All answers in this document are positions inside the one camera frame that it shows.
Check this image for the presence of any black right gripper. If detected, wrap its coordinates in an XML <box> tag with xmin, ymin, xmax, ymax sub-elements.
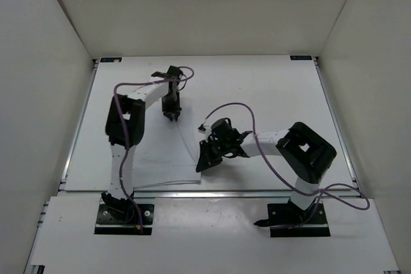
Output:
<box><xmin>197</xmin><ymin>139</ymin><xmax>231</xmax><ymax>171</ymax></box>

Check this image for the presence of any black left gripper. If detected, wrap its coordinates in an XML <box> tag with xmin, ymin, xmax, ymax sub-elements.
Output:
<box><xmin>162</xmin><ymin>91</ymin><xmax>182</xmax><ymax>119</ymax></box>

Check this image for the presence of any white skirt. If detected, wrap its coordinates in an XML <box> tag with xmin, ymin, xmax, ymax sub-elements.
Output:
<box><xmin>132</xmin><ymin>106</ymin><xmax>201</xmax><ymax>190</ymax></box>

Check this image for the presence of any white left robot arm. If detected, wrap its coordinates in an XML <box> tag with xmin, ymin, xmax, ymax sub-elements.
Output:
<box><xmin>101</xmin><ymin>71</ymin><xmax>186</xmax><ymax>228</ymax></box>

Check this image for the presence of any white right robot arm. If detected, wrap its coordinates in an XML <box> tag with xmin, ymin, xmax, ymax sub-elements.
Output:
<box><xmin>196</xmin><ymin>118</ymin><xmax>337</xmax><ymax>223</ymax></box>

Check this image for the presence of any left blue corner label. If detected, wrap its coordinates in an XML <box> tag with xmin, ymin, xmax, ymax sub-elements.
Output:
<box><xmin>100</xmin><ymin>57</ymin><xmax>122</xmax><ymax>63</ymax></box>

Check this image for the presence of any blue corner label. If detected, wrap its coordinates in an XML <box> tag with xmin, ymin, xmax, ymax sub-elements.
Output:
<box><xmin>290</xmin><ymin>55</ymin><xmax>312</xmax><ymax>61</ymax></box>
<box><xmin>100</xmin><ymin>57</ymin><xmax>122</xmax><ymax>63</ymax></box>

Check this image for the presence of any right blue corner label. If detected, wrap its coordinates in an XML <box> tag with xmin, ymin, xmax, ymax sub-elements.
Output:
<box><xmin>290</xmin><ymin>55</ymin><xmax>312</xmax><ymax>61</ymax></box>

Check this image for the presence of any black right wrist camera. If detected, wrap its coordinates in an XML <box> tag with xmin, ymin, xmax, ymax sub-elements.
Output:
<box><xmin>211</xmin><ymin>117</ymin><xmax>232</xmax><ymax>139</ymax></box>

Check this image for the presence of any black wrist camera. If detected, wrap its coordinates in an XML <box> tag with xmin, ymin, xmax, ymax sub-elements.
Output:
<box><xmin>151</xmin><ymin>65</ymin><xmax>186</xmax><ymax>80</ymax></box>
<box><xmin>211</xmin><ymin>117</ymin><xmax>232</xmax><ymax>139</ymax></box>

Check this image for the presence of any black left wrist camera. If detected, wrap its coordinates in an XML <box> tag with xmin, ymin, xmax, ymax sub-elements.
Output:
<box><xmin>151</xmin><ymin>65</ymin><xmax>186</xmax><ymax>80</ymax></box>

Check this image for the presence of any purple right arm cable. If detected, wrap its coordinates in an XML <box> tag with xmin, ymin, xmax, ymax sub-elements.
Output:
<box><xmin>200</xmin><ymin>103</ymin><xmax>371</xmax><ymax>228</ymax></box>

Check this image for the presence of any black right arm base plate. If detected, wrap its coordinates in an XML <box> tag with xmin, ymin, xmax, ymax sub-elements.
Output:
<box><xmin>267</xmin><ymin>203</ymin><xmax>331</xmax><ymax>238</ymax></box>

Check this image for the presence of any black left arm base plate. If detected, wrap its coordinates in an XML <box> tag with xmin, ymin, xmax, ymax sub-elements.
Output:
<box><xmin>94</xmin><ymin>200</ymin><xmax>155</xmax><ymax>235</ymax></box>

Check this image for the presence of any aluminium table edge rail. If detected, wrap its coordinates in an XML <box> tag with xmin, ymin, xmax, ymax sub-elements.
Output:
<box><xmin>61</xmin><ymin>56</ymin><xmax>355</xmax><ymax>198</ymax></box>

